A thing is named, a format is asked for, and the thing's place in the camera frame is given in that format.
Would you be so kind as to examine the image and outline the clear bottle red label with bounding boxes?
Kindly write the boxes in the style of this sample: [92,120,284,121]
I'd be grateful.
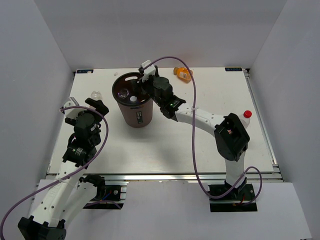
[88,91,103,110]

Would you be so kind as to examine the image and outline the blue label water bottle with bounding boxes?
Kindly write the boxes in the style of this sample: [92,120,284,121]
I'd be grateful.
[117,88,130,100]
[129,95,138,104]

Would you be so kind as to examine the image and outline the red cap bottle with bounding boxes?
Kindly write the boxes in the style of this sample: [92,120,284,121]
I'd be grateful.
[238,110,252,130]

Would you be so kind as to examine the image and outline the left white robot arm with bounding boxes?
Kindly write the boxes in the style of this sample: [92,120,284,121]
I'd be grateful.
[18,97,109,240]

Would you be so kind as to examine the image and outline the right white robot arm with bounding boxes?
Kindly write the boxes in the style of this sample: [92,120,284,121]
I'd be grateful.
[135,61,250,200]

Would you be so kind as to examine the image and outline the brown plastic waste bin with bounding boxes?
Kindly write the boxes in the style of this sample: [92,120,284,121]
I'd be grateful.
[112,72,154,128]

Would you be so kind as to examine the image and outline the orange bottle with white label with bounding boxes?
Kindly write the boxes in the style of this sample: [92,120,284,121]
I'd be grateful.
[173,67,192,83]

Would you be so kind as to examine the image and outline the left blue corner sticker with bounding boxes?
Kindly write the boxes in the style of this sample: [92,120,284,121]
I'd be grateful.
[76,69,94,74]

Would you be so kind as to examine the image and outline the blue corner sticker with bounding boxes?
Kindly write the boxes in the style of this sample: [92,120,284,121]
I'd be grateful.
[76,69,94,74]
[224,67,243,72]

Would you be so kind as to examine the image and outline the right blue corner sticker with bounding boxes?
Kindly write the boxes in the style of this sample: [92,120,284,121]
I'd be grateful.
[224,67,243,72]

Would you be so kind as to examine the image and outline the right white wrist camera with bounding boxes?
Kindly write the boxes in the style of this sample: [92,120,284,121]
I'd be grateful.
[138,60,157,83]

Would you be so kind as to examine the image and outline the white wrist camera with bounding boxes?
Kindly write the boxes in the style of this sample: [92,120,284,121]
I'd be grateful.
[138,60,157,83]
[59,96,82,120]

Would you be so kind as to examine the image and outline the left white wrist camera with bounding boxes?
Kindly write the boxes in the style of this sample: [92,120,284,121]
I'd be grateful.
[59,96,82,120]

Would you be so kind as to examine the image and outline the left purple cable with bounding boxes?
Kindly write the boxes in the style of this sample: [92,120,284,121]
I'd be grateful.
[0,106,110,235]

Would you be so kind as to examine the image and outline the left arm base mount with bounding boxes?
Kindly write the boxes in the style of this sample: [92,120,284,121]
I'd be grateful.
[78,174,127,210]

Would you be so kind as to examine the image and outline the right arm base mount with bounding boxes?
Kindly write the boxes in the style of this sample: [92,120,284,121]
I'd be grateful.
[209,177,258,213]

